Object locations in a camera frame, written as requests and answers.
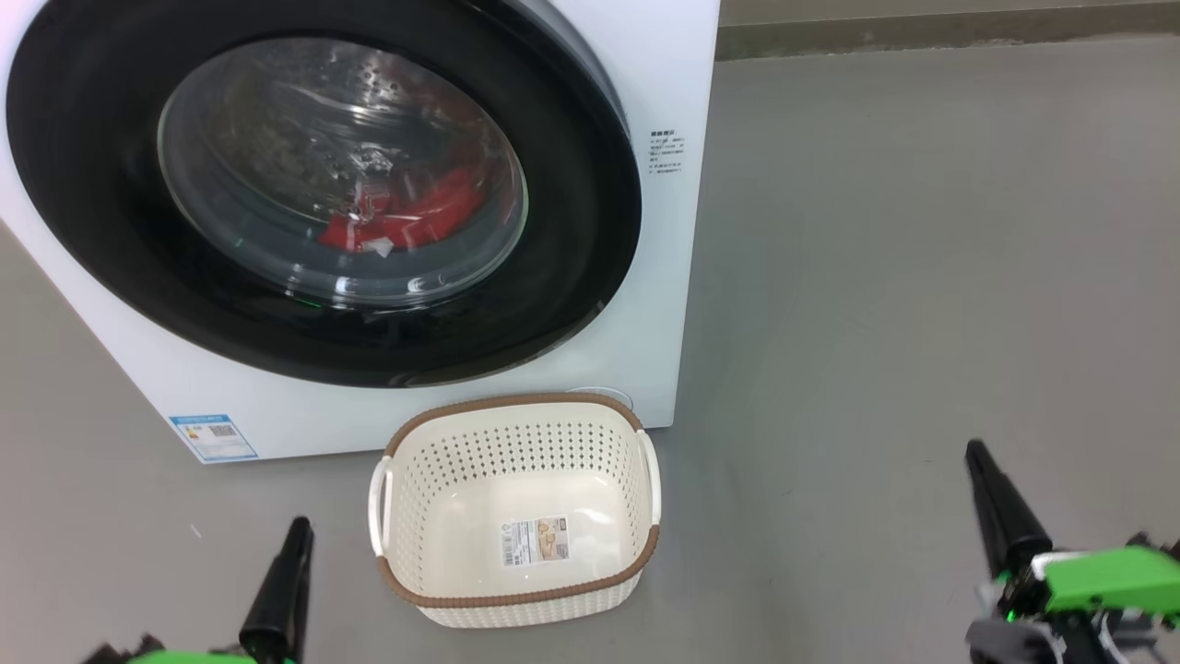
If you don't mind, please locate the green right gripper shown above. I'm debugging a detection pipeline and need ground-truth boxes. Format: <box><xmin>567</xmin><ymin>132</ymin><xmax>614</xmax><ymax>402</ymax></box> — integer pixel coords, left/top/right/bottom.
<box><xmin>965</xmin><ymin>440</ymin><xmax>1180</xmax><ymax>646</ymax></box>

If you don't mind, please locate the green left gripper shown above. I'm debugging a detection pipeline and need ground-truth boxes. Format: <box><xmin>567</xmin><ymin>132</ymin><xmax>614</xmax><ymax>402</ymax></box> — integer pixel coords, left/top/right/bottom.
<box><xmin>124</xmin><ymin>517</ymin><xmax>315</xmax><ymax>664</ymax></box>

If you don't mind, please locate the red white-trimmed jersey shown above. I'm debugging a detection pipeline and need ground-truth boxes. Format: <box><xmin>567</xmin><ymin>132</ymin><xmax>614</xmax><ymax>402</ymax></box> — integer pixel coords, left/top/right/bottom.
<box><xmin>318</xmin><ymin>166</ymin><xmax>485</xmax><ymax>257</ymax></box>

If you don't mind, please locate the black round glass washer door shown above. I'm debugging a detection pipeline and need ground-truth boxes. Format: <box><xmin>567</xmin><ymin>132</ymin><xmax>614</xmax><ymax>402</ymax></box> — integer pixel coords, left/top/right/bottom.
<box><xmin>5</xmin><ymin>0</ymin><xmax>643</xmax><ymax>389</ymax></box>

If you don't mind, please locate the cream perforated basket brown rim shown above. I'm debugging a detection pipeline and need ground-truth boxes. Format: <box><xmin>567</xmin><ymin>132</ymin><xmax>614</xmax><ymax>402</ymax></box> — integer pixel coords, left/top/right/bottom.
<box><xmin>369</xmin><ymin>392</ymin><xmax>662</xmax><ymax>629</ymax></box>

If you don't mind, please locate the white printed label sticker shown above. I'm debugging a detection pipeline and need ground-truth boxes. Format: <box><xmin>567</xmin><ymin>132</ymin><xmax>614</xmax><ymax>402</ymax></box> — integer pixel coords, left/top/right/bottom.
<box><xmin>501</xmin><ymin>516</ymin><xmax>570</xmax><ymax>567</ymax></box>

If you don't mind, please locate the white front-load washing machine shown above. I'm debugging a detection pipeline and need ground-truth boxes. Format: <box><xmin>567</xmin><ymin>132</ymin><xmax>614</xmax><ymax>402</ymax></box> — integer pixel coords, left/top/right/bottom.
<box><xmin>0</xmin><ymin>0</ymin><xmax>722</xmax><ymax>465</ymax></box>

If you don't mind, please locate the blue energy label sticker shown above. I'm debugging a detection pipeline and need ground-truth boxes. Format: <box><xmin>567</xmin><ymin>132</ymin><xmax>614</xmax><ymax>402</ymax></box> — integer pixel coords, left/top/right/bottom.
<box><xmin>169</xmin><ymin>414</ymin><xmax>259</xmax><ymax>463</ymax></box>

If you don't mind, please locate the round white filter cover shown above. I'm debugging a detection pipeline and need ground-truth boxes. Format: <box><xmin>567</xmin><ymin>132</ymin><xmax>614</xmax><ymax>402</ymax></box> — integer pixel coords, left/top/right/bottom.
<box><xmin>562</xmin><ymin>385</ymin><xmax>635</xmax><ymax>412</ymax></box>

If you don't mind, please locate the grey baseboard strip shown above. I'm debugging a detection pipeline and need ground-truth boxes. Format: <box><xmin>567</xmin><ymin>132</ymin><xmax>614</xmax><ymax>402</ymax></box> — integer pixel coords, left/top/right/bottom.
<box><xmin>714</xmin><ymin>3</ymin><xmax>1180</xmax><ymax>62</ymax></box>

